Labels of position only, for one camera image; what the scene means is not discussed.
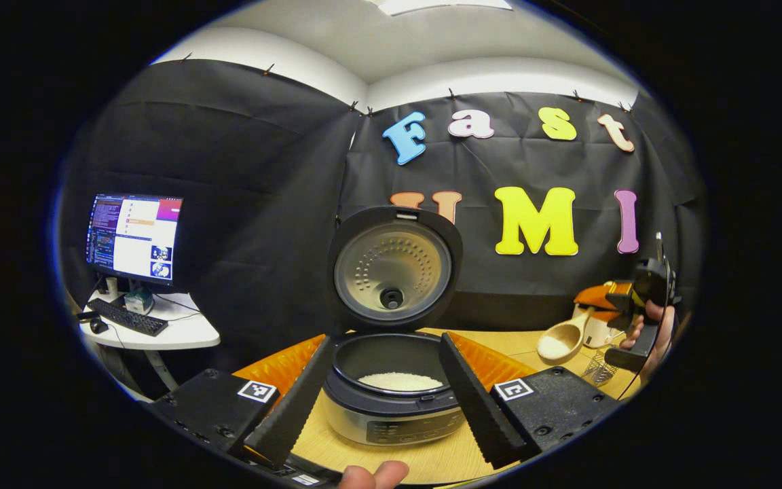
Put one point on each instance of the black computer mouse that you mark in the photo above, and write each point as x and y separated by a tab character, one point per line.
98	326

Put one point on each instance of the wooden spoon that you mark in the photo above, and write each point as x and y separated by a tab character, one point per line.
567	333

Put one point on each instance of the white side table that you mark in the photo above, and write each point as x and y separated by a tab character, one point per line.
187	333

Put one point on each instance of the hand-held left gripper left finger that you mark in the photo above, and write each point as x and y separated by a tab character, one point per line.
296	407

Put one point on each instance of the computer monitor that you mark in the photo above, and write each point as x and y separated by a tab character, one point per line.
136	238

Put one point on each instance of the white rice heap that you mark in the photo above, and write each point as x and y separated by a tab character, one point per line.
401	382

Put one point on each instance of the black backdrop cloth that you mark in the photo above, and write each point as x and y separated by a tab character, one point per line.
262	204

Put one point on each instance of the black keyboard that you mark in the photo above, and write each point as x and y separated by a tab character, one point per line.
129	318

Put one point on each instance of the black and silver rice cooker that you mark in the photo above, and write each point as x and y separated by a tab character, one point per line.
391	272

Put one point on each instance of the small teal box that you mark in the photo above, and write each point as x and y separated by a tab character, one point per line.
138	302

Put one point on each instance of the spoonful of white rice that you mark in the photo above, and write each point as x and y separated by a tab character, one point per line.
554	348

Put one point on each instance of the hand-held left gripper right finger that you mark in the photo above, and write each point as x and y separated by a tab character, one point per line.
476	407

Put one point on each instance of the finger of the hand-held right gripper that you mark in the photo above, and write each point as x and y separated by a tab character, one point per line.
594	297

